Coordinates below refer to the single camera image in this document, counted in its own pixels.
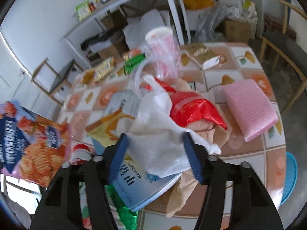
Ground cardboard box on floor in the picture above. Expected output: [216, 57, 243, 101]
[222, 19, 250, 44]

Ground beige stocking fabric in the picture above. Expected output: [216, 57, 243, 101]
[165, 78, 232, 219]

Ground blue white cardboard box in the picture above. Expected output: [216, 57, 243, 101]
[105, 90, 181, 211]

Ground patterned tablecloth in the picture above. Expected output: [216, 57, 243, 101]
[58, 43, 286, 229]

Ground gold tissue pack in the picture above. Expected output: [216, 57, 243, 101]
[186, 43, 220, 71]

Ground yellow snack wrapper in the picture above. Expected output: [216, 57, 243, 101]
[85, 108, 135, 148]

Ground pink orange snack bag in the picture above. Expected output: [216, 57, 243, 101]
[1, 101, 71, 187]

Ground blue plastic basket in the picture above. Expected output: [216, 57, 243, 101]
[281, 152, 298, 205]

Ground wooden chair black seat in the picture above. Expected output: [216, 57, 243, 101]
[259, 0, 307, 113]

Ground wooden chair at left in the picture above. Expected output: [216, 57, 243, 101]
[31, 58, 84, 105]

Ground white plastic bottle red label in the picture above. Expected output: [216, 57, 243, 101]
[70, 144, 92, 165]

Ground small gold candy packet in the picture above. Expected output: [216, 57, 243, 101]
[94, 57, 115, 83]

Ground pink sponge cloth pad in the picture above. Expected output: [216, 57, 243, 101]
[222, 79, 278, 142]

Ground red plastic bag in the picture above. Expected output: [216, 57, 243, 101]
[154, 77, 228, 130]

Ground white cloth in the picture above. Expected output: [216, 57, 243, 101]
[116, 75, 221, 177]

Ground yellow plastic bags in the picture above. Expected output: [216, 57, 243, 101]
[183, 0, 214, 10]

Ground white side table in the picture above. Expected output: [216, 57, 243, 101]
[63, 0, 191, 68]

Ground green foil snack bag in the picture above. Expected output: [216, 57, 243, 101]
[81, 181, 139, 230]

